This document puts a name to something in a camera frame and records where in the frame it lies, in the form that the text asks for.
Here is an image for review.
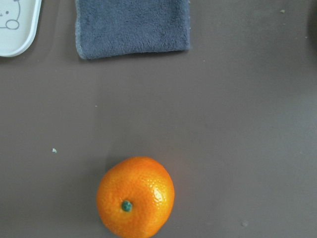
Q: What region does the orange mandarin fruit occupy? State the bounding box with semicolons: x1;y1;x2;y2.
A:
96;157;175;238

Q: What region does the cream rabbit tray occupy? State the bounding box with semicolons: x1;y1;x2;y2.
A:
0;0;42;58

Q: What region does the grey folded cloth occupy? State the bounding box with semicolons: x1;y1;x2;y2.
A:
75;0;190;60

